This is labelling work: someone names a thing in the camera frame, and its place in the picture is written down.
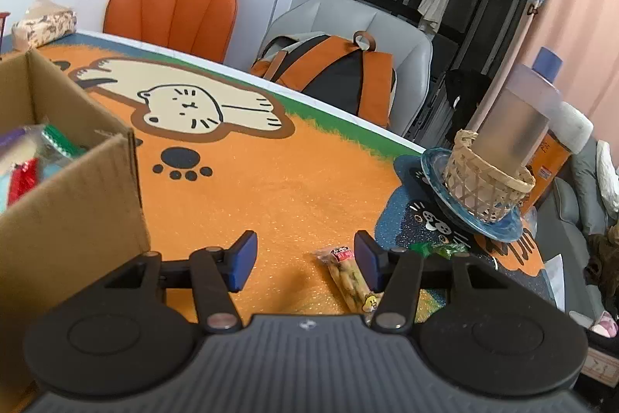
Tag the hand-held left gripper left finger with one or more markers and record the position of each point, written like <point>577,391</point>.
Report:
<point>242,260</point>

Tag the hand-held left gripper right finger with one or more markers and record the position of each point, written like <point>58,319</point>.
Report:
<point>367,265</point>

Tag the small beige snack packet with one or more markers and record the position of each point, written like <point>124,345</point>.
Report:
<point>346,277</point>

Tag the brown cardboard box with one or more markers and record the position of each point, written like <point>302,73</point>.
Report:
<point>72,224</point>

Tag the green cookie packet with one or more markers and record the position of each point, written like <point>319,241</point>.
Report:
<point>60,142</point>

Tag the red snack packet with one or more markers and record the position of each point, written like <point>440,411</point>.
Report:
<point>26,178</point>

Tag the blue and green snack packet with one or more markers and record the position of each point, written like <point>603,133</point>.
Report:
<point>6,193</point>

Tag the snack packets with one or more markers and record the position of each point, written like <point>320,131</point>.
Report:
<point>19,147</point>

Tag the green candy packet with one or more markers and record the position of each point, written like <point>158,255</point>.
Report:
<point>435,248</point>

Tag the cartoon cat table mat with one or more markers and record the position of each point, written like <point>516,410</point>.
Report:
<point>290,180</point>

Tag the blue glass plate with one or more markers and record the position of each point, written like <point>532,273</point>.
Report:
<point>498,229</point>

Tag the woven bamboo basket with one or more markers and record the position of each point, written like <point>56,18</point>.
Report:
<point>483,195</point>

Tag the white paper sheet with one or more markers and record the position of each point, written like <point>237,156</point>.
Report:
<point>556,282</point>

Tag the orange and black backpack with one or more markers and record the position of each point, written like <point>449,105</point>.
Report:
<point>329,74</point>

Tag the black cloth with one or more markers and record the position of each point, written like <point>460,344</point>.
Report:
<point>466,93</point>

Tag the frosted bottle with purple cap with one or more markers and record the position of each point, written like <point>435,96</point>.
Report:
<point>517,122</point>

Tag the grey sofa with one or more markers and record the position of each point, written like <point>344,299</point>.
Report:
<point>570,219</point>

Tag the orange spray can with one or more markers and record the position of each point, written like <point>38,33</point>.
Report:
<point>551,156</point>

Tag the brown plush toy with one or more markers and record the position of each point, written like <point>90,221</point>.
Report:
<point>604,258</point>

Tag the pink slippers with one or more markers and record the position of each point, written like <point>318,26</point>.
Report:
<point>607,326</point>

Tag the grey chair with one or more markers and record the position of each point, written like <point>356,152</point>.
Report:
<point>338,16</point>

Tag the white cushion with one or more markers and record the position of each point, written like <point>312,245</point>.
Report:
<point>607,171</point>

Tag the orange chair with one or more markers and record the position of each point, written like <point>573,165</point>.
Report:
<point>169,6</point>

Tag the patterned tissue pack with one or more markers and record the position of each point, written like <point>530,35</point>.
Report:
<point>43,26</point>

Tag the pink curtain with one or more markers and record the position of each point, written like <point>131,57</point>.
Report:
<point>585,31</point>

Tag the red plastic basket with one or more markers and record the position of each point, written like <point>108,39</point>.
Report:
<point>3,23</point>

